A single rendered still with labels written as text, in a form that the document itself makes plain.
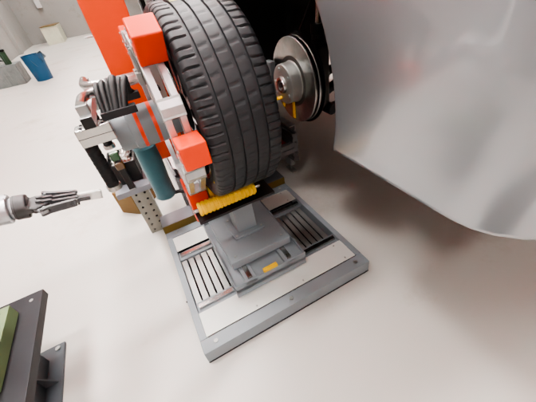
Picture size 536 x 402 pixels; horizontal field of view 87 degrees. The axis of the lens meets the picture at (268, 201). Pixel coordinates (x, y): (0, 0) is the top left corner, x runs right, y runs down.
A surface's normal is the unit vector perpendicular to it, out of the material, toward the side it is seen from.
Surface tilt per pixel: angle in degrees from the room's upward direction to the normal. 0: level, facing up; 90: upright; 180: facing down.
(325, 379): 0
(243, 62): 59
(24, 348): 0
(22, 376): 0
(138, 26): 35
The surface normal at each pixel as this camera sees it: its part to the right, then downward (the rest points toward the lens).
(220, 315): -0.14, -0.77
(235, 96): 0.39, 0.24
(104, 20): 0.46, 0.50
